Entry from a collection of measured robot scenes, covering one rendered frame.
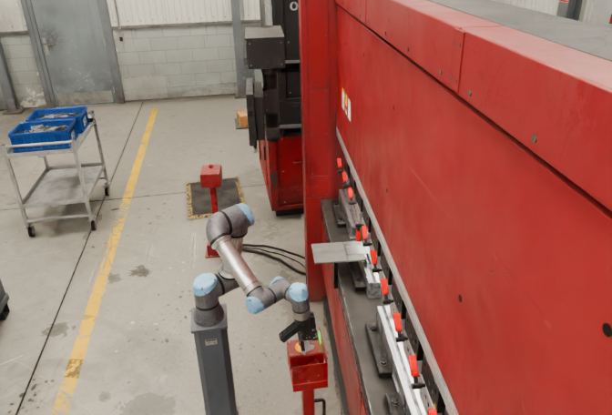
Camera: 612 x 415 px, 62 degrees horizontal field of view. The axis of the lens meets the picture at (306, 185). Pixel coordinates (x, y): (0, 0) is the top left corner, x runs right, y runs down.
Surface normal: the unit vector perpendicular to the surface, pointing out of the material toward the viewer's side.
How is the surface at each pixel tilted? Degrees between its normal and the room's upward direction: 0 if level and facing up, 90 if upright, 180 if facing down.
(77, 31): 90
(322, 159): 90
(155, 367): 0
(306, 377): 90
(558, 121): 90
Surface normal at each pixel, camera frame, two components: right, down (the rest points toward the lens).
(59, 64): 0.18, 0.42
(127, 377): -0.02, -0.90
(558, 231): -1.00, 0.06
